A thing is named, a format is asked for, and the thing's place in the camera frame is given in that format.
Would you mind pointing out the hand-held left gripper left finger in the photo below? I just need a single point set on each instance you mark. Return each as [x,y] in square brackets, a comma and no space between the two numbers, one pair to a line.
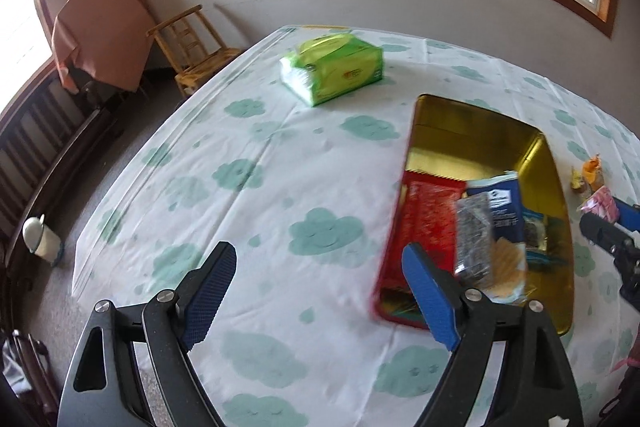
[210,302]

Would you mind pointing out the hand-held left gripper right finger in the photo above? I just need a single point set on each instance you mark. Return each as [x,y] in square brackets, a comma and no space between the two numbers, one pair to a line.
[430,297]

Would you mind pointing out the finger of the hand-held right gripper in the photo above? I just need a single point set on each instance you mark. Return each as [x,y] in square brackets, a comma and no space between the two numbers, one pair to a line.
[629,216]
[602,229]

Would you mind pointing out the pink cube snack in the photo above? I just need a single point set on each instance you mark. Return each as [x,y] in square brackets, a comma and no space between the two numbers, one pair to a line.
[599,202]

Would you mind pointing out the blue candy packet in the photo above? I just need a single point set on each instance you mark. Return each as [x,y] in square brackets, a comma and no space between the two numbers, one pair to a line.
[537,232]

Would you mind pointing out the grey speckled snack packet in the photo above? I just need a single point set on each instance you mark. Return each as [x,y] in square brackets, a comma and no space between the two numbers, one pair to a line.
[472,232]

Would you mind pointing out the red snack packet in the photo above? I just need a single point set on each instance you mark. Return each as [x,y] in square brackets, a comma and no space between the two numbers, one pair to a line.
[430,217]

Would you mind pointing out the blue cracker packet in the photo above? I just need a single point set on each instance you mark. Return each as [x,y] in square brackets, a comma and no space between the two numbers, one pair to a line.
[505,207]

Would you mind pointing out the gold metal tray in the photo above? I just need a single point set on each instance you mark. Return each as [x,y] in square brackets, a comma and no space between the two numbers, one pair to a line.
[475,142]

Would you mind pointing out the small clear wrapped candy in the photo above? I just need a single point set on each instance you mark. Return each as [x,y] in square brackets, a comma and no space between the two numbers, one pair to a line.
[576,181]

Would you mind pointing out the orange snack packet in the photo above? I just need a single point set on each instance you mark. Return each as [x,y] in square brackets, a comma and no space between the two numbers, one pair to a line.
[592,169]

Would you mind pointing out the cloud print tablecloth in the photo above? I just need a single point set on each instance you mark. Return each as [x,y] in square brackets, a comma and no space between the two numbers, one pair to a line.
[300,157]

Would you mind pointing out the white lidded bucket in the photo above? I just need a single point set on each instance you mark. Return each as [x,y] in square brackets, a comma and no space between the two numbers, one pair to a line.
[42,244]

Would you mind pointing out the dark red wooden furniture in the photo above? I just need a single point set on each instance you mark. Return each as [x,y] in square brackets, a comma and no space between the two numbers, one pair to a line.
[35,367]

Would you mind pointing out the dark wooden bench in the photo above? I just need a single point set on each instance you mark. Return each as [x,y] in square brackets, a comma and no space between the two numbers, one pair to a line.
[50,127]

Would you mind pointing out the green tissue pack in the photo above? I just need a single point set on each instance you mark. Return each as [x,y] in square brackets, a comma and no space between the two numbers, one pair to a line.
[335,67]

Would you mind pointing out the small wooden chair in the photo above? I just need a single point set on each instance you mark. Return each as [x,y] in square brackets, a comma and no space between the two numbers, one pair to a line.
[190,42]

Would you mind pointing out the orange covered folded table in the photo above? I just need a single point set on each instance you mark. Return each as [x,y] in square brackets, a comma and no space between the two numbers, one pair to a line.
[100,27]

